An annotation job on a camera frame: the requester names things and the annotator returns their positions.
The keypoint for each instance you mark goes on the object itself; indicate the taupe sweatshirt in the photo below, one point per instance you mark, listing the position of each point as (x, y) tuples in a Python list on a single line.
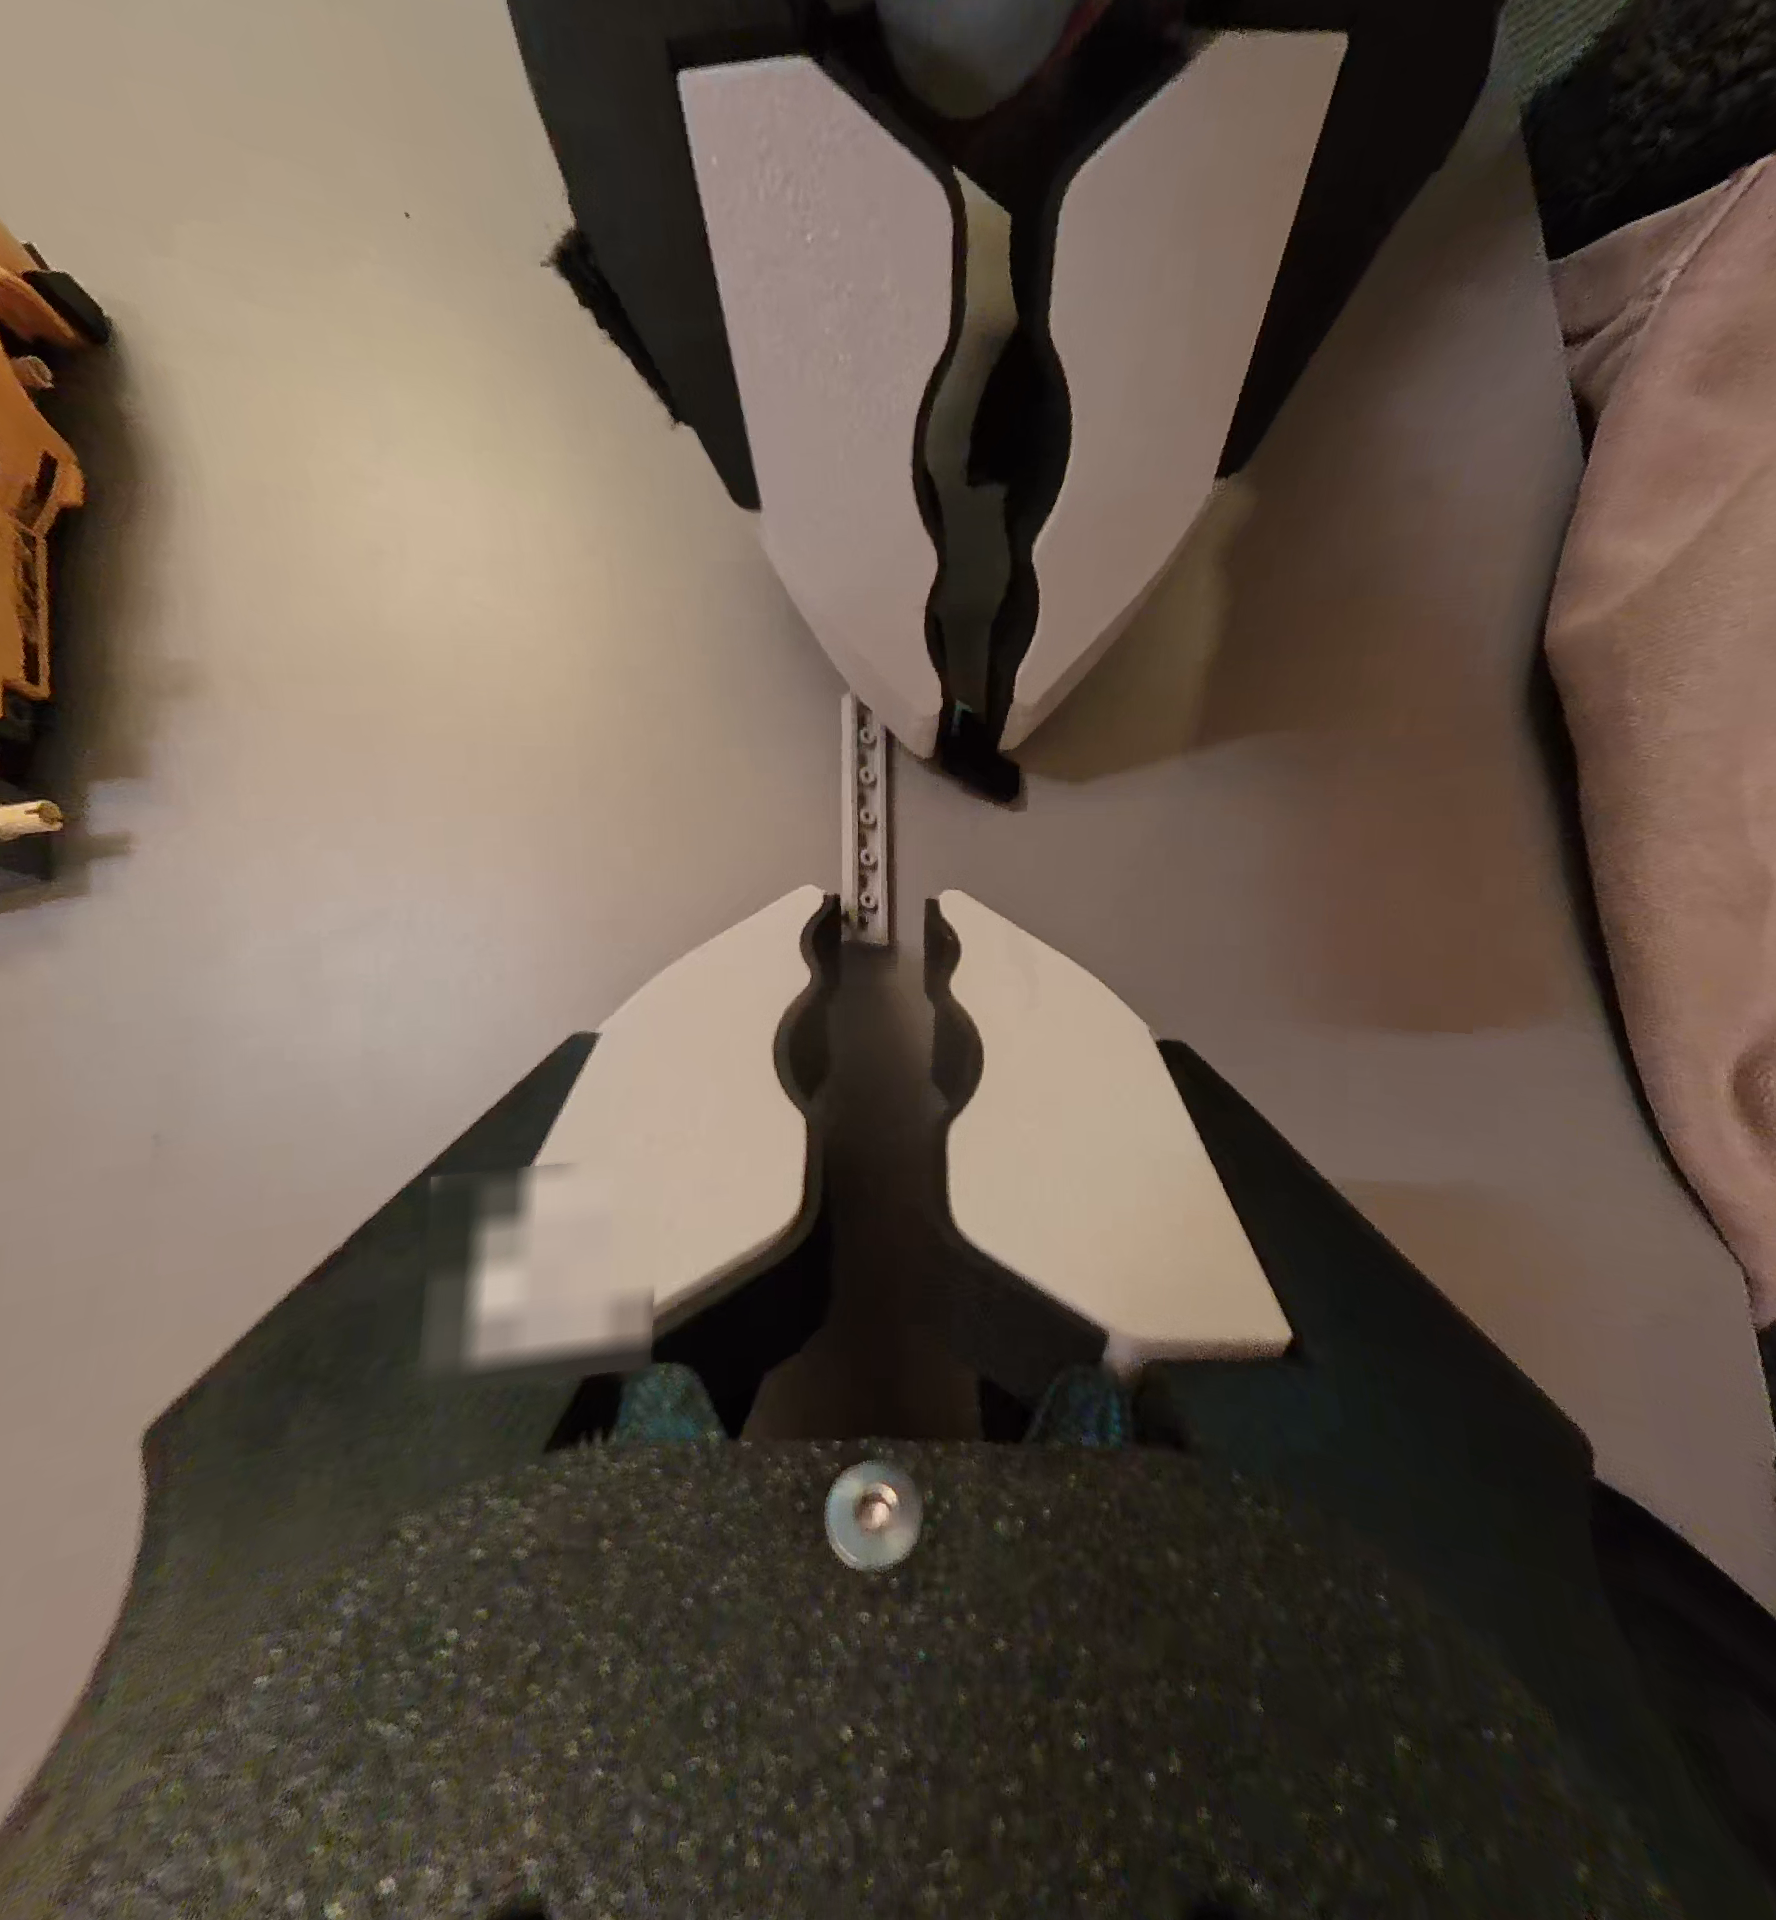
[(1699, 677)]

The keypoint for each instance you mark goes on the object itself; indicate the long grey lego plate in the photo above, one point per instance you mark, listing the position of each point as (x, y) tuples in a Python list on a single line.
[(871, 839)]

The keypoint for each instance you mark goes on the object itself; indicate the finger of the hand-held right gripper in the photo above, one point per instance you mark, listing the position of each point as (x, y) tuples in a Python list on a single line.
[(829, 375), (1172, 345)]

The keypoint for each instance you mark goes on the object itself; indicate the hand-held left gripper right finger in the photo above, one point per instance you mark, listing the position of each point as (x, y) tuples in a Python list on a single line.
[(1098, 1169)]

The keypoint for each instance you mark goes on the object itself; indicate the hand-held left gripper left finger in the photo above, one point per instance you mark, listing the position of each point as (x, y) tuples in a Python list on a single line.
[(708, 1079)]

